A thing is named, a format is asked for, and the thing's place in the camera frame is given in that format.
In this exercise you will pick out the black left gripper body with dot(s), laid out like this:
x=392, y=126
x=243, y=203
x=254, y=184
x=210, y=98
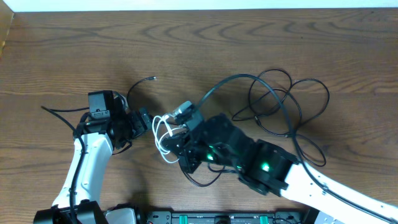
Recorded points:
x=134, y=126

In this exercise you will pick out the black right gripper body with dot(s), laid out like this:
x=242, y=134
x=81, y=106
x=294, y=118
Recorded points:
x=194, y=155

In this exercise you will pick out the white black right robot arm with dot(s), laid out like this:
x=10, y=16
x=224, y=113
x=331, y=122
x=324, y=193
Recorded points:
x=267, y=168

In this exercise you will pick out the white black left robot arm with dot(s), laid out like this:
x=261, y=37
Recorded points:
x=99, y=136

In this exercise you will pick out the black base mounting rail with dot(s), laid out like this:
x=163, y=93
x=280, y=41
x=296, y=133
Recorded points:
x=165, y=217

